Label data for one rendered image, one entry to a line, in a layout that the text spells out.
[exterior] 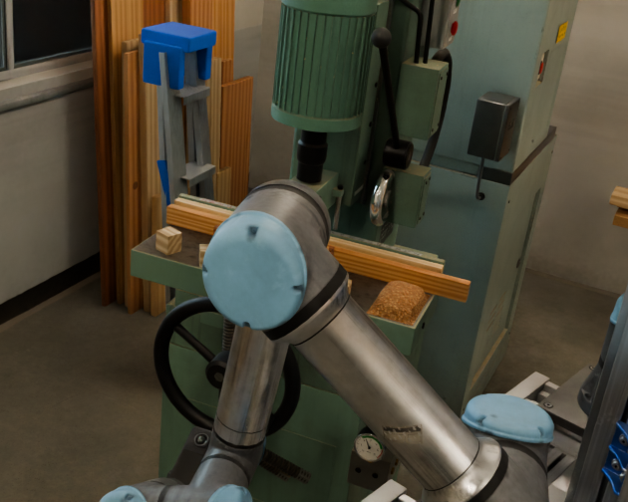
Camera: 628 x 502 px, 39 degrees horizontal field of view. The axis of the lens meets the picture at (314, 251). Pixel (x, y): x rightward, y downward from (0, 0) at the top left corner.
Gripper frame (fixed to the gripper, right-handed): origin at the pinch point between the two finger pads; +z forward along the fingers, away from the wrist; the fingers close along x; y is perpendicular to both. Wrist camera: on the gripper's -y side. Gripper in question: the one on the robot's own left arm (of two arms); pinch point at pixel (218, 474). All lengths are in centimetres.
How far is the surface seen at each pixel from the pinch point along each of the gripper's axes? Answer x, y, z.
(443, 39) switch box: 9, -92, 36
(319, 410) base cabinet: 6.2, -11.7, 32.0
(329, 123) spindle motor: -2, -65, 12
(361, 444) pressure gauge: 17.1, -8.6, 26.6
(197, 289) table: -22.2, -28.4, 22.5
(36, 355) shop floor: -117, 9, 128
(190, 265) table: -24.2, -32.6, 20.4
